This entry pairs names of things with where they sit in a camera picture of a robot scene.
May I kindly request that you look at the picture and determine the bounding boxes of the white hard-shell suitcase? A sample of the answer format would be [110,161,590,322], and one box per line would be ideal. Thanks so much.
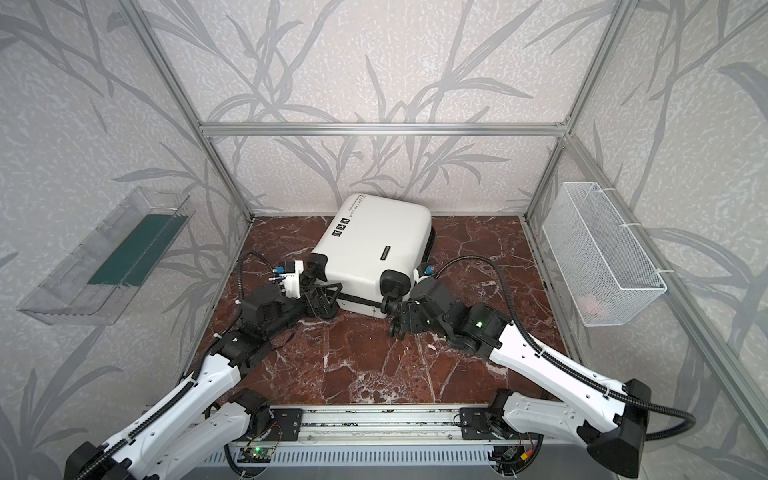
[305,193,434,318]

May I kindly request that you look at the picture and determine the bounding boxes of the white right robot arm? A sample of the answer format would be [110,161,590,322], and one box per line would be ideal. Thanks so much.
[380,264,696,478]

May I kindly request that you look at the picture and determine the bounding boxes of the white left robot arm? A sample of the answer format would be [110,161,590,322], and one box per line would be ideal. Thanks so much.
[64,261,343,479]

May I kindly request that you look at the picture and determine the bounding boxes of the green circuit board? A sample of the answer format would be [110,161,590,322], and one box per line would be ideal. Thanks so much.
[237,446,276,465]

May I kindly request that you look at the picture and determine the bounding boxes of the pink object in basket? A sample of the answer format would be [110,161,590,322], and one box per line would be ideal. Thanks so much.
[577,293,608,318]

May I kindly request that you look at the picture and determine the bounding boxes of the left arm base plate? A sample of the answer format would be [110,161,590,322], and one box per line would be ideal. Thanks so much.
[257,408,304,443]

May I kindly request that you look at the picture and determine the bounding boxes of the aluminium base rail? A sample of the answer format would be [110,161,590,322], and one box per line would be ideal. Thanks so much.
[179,403,631,448]

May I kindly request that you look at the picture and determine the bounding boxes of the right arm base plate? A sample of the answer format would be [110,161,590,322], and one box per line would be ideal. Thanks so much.
[458,407,498,441]

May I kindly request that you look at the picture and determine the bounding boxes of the right circuit board with wires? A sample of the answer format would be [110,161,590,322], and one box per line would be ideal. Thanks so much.
[488,444,537,470]

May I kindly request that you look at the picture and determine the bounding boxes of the clear plastic wall shelf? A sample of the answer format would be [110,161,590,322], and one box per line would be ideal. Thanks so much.
[18,187,196,326]

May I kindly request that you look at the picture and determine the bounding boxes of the white wire basket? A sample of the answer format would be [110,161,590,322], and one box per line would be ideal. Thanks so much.
[542,182,667,327]

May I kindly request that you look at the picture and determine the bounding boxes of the aluminium frame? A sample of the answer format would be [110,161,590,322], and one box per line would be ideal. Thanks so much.
[117,1,767,444]

